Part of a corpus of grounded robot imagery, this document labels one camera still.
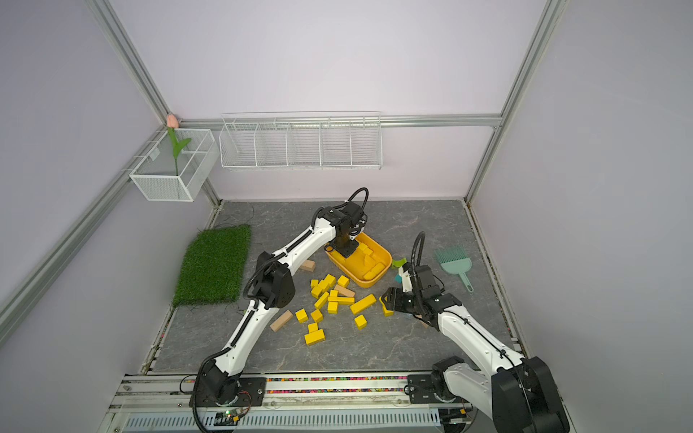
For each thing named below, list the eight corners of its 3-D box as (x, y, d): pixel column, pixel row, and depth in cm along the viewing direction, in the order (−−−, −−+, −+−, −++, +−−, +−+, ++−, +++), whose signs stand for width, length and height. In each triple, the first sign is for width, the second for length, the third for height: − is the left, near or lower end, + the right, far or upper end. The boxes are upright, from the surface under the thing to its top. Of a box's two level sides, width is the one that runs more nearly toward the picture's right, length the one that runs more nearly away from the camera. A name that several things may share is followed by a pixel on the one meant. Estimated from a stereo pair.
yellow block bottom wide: (304, 345, 83) (303, 342, 82) (307, 325, 87) (306, 323, 85) (324, 345, 83) (323, 342, 82) (325, 325, 87) (324, 323, 85)
